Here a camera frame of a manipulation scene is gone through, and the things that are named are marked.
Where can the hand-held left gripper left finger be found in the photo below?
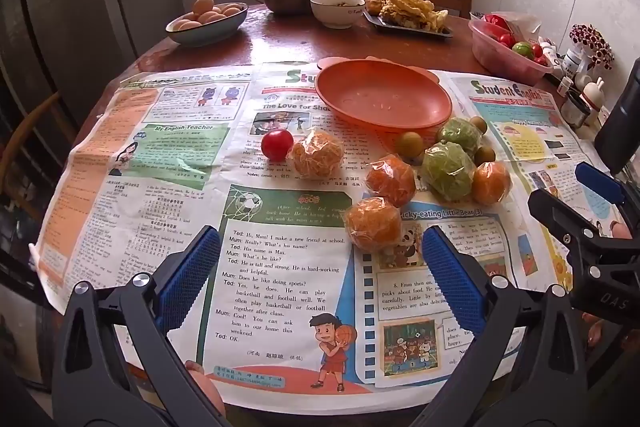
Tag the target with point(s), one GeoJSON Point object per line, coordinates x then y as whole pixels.
{"type": "Point", "coordinates": [187, 277]}

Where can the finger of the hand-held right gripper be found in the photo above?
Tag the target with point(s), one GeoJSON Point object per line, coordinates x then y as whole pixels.
{"type": "Point", "coordinates": [555, 207]}
{"type": "Point", "coordinates": [597, 182]}

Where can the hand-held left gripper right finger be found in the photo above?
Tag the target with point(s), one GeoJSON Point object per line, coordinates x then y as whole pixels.
{"type": "Point", "coordinates": [452, 277]}

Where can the smooth orange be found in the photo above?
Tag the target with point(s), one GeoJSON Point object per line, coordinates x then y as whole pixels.
{"type": "Point", "coordinates": [390, 181]}
{"type": "Point", "coordinates": [491, 183]}

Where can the mottled orange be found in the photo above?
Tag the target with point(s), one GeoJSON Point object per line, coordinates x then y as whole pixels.
{"type": "Point", "coordinates": [373, 224]}
{"type": "Point", "coordinates": [317, 154]}

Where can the green citrus fruit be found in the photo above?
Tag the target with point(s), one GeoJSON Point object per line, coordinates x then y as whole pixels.
{"type": "Point", "coordinates": [460, 134]}
{"type": "Point", "coordinates": [448, 169]}

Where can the orange plastic plate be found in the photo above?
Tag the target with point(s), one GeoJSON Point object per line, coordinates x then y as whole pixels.
{"type": "Point", "coordinates": [380, 94]}

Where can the person's right hand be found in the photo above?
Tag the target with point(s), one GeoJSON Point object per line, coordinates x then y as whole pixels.
{"type": "Point", "coordinates": [595, 332]}

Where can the colourful printed newspaper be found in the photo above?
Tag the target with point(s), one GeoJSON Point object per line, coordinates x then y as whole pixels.
{"type": "Point", "coordinates": [525, 142]}
{"type": "Point", "coordinates": [125, 207]}

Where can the glass jar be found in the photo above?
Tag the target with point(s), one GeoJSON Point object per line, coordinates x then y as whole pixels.
{"type": "Point", "coordinates": [575, 109]}

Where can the small brown round fruit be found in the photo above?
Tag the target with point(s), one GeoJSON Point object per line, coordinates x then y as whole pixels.
{"type": "Point", "coordinates": [484, 154]}
{"type": "Point", "coordinates": [410, 142]}
{"type": "Point", "coordinates": [478, 123]}

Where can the white rabbit figure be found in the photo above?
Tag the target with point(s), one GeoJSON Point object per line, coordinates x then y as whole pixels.
{"type": "Point", "coordinates": [594, 89]}

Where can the white bottle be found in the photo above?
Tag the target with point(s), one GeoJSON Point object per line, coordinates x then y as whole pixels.
{"type": "Point", "coordinates": [571, 63]}

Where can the red white flower bouquet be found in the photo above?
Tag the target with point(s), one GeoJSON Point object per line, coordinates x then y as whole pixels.
{"type": "Point", "coordinates": [592, 44]}

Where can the green tomato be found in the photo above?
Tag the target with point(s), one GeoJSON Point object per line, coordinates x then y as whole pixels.
{"type": "Point", "coordinates": [522, 48]}

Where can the red tomato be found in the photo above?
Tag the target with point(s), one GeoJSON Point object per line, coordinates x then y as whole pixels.
{"type": "Point", "coordinates": [276, 144]}

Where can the pink clear plastic container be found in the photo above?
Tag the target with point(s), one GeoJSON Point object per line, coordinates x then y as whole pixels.
{"type": "Point", "coordinates": [495, 57]}

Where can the bunch of small red tomatoes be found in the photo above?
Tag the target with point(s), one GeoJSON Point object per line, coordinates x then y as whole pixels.
{"type": "Point", "coordinates": [507, 39]}

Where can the white plastic bag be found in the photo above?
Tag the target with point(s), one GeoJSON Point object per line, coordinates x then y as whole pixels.
{"type": "Point", "coordinates": [522, 24]}

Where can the red pepper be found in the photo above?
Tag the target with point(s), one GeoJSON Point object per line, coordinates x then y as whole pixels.
{"type": "Point", "coordinates": [495, 19]}

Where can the curved wooden chair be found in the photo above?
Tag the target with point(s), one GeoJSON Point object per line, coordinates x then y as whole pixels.
{"type": "Point", "coordinates": [30, 142]}

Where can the metal tray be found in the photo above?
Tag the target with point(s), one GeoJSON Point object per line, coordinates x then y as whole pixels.
{"type": "Point", "coordinates": [435, 32]}

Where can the grey-blue oval bowl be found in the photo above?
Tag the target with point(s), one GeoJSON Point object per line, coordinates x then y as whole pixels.
{"type": "Point", "coordinates": [210, 32]}

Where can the pile of fried food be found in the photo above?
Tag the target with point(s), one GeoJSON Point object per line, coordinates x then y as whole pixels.
{"type": "Point", "coordinates": [405, 7]}

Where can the pile of brown eggs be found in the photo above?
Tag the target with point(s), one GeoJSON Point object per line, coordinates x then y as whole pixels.
{"type": "Point", "coordinates": [207, 14]}

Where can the white bowl with food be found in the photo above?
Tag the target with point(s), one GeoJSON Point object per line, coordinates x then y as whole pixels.
{"type": "Point", "coordinates": [336, 14]}

